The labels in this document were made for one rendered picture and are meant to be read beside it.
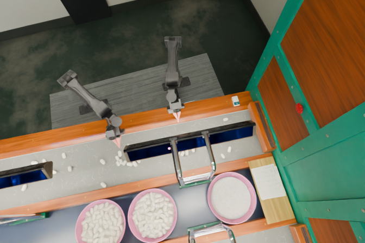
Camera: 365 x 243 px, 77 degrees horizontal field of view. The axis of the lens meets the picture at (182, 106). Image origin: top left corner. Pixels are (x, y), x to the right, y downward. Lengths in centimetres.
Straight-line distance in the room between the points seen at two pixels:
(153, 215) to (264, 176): 65
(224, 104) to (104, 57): 170
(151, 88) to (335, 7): 120
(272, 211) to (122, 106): 113
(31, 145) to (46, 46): 171
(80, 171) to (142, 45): 169
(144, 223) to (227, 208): 46
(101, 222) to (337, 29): 138
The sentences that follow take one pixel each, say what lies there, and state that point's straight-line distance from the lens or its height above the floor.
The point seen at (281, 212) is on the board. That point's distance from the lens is 144.
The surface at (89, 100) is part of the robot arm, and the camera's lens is 131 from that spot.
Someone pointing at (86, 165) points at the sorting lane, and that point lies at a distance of 154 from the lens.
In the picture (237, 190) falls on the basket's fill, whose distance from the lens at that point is 143.
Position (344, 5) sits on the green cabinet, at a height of 163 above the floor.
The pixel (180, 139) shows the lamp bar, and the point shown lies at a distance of 106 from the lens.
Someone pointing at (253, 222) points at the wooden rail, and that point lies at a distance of 141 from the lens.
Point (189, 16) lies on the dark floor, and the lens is 302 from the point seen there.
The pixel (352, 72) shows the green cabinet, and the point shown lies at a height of 153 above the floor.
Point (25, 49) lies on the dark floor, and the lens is 332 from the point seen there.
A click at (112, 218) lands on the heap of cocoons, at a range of 145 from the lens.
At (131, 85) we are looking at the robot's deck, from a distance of 172.
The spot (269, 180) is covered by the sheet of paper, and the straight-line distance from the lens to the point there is 143.
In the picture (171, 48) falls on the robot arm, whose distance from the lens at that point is 132.
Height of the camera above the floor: 213
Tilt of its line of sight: 66 degrees down
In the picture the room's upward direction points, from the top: 4 degrees counter-clockwise
